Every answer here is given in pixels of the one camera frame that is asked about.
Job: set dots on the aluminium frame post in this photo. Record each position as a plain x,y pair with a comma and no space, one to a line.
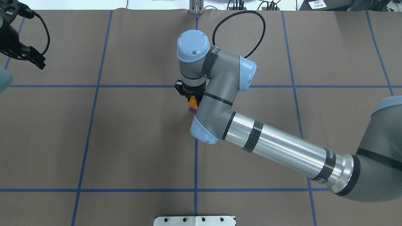
196,7

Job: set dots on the orange trapezoid block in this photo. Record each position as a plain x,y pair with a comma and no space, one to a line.
193,103

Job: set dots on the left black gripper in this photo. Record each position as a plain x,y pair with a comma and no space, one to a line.
10,38

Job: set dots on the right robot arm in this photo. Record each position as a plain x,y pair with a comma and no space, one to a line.
214,77

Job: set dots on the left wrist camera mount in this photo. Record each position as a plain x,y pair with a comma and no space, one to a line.
10,9

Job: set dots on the purple trapezoid block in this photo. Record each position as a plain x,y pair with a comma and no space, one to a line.
194,110

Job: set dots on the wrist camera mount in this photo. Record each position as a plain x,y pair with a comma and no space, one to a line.
179,88
10,9

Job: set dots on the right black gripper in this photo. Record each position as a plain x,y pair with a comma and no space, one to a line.
192,90

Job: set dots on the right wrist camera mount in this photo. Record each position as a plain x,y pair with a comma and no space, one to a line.
179,88

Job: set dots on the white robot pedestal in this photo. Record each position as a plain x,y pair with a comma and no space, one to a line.
195,221

